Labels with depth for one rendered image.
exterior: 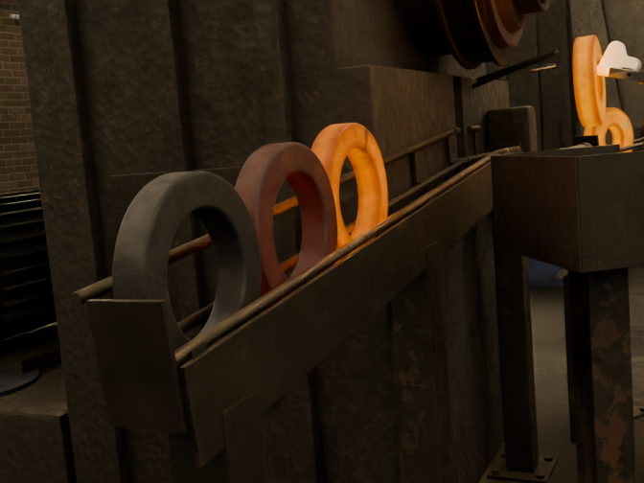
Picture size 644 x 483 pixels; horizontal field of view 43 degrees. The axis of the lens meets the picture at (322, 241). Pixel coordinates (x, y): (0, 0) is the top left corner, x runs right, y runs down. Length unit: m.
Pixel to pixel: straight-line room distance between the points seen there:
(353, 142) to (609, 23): 3.50
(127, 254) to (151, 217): 0.03
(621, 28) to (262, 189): 3.73
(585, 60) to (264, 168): 0.76
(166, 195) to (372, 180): 0.47
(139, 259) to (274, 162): 0.23
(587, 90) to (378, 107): 0.36
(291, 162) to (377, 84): 0.48
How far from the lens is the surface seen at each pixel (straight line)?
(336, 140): 0.99
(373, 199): 1.10
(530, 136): 1.92
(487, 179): 1.52
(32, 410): 1.88
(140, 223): 0.66
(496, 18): 1.62
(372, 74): 1.30
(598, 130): 2.13
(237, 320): 0.72
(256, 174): 0.82
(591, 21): 4.47
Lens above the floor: 0.76
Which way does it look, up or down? 7 degrees down
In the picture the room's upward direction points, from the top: 5 degrees counter-clockwise
